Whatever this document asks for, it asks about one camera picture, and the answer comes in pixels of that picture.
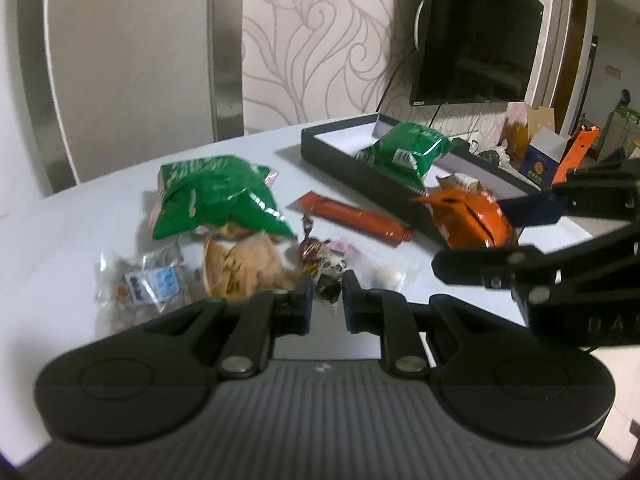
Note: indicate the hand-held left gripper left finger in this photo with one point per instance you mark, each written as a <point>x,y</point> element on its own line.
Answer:
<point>299,305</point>

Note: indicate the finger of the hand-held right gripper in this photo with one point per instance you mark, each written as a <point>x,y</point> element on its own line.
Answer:
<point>540,207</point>
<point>480,262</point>

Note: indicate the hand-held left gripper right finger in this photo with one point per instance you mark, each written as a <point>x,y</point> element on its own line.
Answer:
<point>349,305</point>

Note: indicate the orange snack packet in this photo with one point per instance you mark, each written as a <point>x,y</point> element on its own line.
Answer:
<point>470,220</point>

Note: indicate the small green snack bag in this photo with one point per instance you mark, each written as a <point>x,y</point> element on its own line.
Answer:
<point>407,152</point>

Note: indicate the large green snack bag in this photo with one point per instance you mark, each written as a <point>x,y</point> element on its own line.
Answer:
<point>215,195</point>

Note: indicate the black shallow box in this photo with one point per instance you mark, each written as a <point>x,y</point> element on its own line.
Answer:
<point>345,152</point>

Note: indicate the clear packet of seeds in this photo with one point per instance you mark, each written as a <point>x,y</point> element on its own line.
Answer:
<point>145,285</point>

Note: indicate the small black-white candy packet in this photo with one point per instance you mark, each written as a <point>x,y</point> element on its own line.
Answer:
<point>332,265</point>

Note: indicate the blue and white carton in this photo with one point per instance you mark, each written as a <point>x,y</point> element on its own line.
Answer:
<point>542,160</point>

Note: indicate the clear packet with white ball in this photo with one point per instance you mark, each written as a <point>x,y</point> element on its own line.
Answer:
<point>387,276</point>

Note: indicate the brown twisted-wrapper candy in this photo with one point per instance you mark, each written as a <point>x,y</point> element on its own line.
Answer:
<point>310,250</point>

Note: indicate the beige crinkled snack packet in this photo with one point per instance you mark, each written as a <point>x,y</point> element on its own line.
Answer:
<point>245,270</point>

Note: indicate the orange carton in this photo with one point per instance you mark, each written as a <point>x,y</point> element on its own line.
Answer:
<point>575,152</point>

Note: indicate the brown cardboard box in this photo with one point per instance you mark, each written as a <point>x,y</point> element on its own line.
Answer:
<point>530,125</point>

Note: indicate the red-orange stick packet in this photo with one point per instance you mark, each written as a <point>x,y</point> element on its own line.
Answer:
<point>350,217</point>

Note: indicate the brown door frame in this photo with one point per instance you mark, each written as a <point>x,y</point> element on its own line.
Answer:
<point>575,50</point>

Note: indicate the black wall television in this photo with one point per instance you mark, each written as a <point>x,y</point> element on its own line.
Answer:
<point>475,35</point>

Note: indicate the white chair with grey frame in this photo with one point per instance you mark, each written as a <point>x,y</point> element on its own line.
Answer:
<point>130,60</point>

